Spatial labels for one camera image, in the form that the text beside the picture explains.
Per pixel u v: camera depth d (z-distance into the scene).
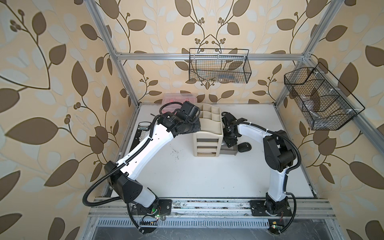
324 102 0.74
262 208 0.73
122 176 0.40
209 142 0.79
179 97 1.18
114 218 0.72
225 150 0.89
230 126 0.73
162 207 0.74
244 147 0.94
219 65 0.96
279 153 0.52
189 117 0.55
